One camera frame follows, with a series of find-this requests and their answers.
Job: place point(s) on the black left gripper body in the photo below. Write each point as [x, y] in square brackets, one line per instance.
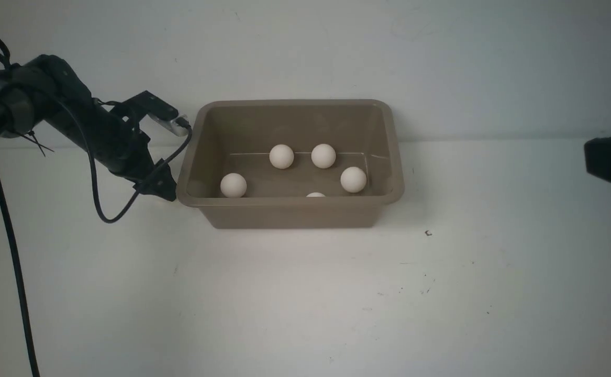
[126, 152]

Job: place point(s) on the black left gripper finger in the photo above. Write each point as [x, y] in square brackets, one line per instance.
[156, 180]

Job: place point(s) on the white ping-pong ball black mark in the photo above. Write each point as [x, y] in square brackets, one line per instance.
[281, 156]

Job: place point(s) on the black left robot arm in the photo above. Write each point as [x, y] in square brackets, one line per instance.
[47, 89]

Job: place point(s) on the taupe plastic storage bin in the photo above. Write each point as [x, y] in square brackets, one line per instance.
[237, 136]

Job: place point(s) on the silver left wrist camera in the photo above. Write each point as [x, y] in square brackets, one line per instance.
[147, 104]

